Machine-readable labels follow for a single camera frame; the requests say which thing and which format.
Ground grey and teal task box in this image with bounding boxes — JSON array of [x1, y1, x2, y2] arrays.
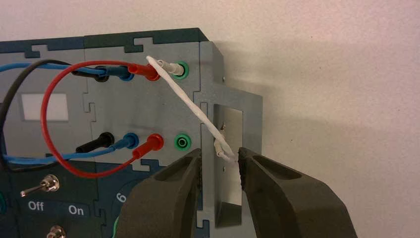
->
[[0, 28, 264, 238]]

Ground metal toggle switch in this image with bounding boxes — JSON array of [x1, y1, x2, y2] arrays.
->
[[46, 225, 67, 238], [19, 175, 61, 198]]

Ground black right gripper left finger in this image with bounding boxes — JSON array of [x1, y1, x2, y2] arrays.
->
[[115, 148, 203, 238]]

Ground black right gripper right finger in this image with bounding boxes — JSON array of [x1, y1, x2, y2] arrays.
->
[[238, 147, 358, 238]]

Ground red jumper wire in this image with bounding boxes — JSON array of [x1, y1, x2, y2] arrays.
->
[[42, 60, 165, 179]]

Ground blue jumper wire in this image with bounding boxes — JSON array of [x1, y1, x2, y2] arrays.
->
[[0, 62, 140, 166]]

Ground white jumper wire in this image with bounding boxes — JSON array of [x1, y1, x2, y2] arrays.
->
[[146, 55, 240, 164]]

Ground green banana socket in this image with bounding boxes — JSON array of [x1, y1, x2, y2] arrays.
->
[[174, 133, 192, 152], [172, 60, 190, 80]]

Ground black jumper wire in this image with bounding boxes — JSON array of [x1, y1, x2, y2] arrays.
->
[[0, 59, 115, 173]]

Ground white display window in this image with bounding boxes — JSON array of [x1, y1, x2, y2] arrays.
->
[[21, 93, 69, 121]]

